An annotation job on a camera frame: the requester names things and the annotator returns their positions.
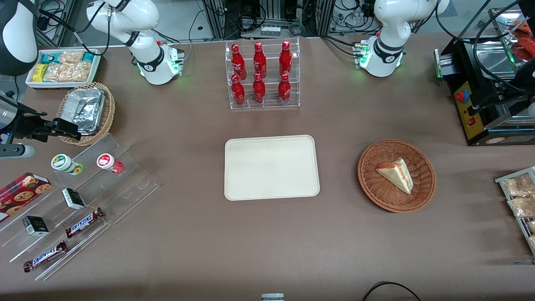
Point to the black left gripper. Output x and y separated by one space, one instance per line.
500 97

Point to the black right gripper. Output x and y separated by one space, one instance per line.
26 126

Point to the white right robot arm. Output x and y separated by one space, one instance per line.
146 16

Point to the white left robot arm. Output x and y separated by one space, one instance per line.
393 25

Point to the red capped gum bottle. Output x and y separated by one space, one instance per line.
106 161

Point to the beige plastic tray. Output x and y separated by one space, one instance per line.
271 167

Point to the oval light wicker basket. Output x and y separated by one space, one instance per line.
109 113

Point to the white plastic snack bin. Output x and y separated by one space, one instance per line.
62 85

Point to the black machine with yellow panel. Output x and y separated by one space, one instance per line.
457 58

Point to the clear cracker bag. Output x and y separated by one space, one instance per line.
56 72
80 72
71 57

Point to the yellow snack pack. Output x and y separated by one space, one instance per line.
40 72

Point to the small black box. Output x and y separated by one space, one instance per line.
35 226
73 199

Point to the teal snack pack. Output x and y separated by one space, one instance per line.
88 57
49 58

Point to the clear acrylic stepped stand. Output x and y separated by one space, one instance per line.
125 184

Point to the red cookie box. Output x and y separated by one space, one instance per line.
21 192

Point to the clear nut snack bag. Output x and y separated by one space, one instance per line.
518 186
531 226
522 207
532 242

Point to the brown Snickers bar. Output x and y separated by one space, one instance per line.
45 256
83 223

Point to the wrapped triangle sandwich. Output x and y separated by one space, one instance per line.
397 173

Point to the round brown wicker basket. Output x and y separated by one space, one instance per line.
376 190

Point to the red cola bottle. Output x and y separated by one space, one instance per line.
259 91
284 91
285 56
238 93
238 60
259 58

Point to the clear acrylic bottle rack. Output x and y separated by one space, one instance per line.
271 90

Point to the white power strip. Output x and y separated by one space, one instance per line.
270 30

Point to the small grey device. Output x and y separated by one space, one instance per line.
272 297

